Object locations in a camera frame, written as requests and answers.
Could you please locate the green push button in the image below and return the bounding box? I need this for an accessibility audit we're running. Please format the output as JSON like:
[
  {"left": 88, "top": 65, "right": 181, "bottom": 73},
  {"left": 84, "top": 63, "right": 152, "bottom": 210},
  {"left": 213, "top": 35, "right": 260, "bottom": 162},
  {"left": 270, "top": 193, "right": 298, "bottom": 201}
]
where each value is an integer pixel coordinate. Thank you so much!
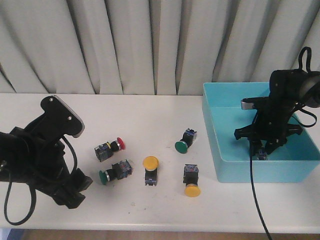
[
  {"left": 98, "top": 160, "right": 133, "bottom": 185},
  {"left": 174, "top": 128, "right": 198, "bottom": 154}
]

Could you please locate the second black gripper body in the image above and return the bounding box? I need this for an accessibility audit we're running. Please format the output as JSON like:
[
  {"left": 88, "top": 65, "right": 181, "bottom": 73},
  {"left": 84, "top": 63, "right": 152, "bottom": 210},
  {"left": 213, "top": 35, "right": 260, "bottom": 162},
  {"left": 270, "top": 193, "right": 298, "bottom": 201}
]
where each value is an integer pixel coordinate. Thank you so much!
[{"left": 234, "top": 70, "right": 300, "bottom": 142}]

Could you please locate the red push button lying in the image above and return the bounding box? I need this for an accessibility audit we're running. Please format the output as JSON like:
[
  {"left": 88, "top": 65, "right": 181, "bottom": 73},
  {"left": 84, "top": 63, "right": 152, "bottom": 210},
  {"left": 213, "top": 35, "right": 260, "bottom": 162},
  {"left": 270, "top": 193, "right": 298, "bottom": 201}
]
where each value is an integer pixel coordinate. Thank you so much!
[{"left": 94, "top": 137, "right": 126, "bottom": 162}]

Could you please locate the yellow push button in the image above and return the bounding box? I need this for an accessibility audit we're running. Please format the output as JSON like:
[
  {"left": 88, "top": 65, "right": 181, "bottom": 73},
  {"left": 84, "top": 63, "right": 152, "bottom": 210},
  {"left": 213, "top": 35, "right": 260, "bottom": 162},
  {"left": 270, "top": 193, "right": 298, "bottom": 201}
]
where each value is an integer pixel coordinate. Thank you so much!
[
  {"left": 183, "top": 164, "right": 201, "bottom": 197},
  {"left": 142, "top": 156, "right": 159, "bottom": 186}
]

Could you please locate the green push button left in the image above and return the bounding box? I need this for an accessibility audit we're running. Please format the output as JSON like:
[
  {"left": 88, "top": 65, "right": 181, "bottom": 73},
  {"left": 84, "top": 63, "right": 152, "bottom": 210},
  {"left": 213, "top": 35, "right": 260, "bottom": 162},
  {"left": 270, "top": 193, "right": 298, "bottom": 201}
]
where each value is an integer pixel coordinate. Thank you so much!
[{"left": 98, "top": 160, "right": 133, "bottom": 185}]

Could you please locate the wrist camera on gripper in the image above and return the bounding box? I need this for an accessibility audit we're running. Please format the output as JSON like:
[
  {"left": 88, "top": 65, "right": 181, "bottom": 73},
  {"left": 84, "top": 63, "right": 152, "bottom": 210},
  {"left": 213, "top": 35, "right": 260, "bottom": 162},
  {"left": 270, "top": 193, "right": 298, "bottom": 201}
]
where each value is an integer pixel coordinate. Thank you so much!
[{"left": 40, "top": 95, "right": 85, "bottom": 138}]

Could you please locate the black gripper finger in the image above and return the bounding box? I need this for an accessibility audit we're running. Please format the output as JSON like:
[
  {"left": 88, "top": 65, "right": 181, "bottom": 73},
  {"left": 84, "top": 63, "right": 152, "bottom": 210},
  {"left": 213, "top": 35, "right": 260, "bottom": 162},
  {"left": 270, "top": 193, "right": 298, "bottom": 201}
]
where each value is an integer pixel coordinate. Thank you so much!
[
  {"left": 72, "top": 168, "right": 93, "bottom": 192},
  {"left": 54, "top": 191, "right": 86, "bottom": 209}
]

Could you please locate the red push button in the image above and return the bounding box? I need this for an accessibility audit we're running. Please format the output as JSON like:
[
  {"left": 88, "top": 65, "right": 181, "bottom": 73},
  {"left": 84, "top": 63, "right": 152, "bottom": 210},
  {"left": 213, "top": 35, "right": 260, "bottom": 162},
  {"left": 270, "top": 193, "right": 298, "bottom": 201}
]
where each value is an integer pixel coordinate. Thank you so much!
[
  {"left": 254, "top": 147, "right": 268, "bottom": 161},
  {"left": 94, "top": 137, "right": 126, "bottom": 162}
]

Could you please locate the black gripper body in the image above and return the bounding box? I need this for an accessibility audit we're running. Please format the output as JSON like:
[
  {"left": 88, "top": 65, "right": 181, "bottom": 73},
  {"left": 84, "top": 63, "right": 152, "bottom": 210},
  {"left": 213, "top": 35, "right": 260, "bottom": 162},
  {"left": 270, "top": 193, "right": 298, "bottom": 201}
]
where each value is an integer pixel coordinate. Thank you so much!
[{"left": 14, "top": 126, "right": 75, "bottom": 200}]

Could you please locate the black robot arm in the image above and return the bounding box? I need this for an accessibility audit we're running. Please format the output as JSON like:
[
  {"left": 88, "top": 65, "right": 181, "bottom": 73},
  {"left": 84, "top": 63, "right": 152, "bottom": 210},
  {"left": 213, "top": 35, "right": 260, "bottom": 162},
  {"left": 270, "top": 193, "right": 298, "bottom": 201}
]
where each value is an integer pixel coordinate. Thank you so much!
[{"left": 0, "top": 127, "right": 93, "bottom": 209}]

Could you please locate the grey pleated curtain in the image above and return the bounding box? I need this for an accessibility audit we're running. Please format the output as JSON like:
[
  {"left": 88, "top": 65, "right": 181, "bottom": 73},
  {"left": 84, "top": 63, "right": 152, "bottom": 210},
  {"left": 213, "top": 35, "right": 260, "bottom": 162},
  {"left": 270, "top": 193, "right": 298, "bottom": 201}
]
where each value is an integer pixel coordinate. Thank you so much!
[{"left": 0, "top": 0, "right": 320, "bottom": 95}]

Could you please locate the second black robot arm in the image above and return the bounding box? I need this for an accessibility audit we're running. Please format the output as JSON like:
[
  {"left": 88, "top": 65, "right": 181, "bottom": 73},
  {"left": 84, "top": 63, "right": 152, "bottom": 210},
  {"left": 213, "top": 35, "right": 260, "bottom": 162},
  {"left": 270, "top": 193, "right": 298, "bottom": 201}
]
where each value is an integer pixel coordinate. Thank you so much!
[{"left": 234, "top": 69, "right": 320, "bottom": 156}]

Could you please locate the green push button right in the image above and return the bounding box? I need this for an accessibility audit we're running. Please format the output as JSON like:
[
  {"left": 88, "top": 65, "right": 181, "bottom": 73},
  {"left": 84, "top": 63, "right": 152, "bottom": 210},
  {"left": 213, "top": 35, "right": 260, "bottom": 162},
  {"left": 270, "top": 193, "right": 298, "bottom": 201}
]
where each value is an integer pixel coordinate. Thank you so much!
[{"left": 174, "top": 128, "right": 198, "bottom": 154}]

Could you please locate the black cable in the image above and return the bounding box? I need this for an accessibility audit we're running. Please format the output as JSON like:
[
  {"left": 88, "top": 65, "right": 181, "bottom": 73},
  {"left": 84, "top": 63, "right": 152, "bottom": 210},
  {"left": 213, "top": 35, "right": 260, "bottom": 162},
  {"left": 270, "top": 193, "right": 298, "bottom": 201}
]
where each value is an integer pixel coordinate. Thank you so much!
[
  {"left": 2, "top": 136, "right": 78, "bottom": 226},
  {"left": 247, "top": 46, "right": 318, "bottom": 240}
]

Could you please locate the light blue plastic box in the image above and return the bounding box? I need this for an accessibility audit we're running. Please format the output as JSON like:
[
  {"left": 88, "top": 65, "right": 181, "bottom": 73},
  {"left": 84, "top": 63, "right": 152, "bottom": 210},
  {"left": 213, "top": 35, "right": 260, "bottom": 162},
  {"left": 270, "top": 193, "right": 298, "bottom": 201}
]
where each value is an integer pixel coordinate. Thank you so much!
[{"left": 202, "top": 82, "right": 320, "bottom": 183}]

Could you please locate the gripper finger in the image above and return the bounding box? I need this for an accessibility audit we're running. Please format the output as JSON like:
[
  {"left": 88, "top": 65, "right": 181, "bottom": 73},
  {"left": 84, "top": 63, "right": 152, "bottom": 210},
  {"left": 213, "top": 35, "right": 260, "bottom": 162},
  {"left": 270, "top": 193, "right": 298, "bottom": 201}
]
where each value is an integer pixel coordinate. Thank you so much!
[
  {"left": 249, "top": 139, "right": 262, "bottom": 157},
  {"left": 264, "top": 139, "right": 287, "bottom": 154}
]

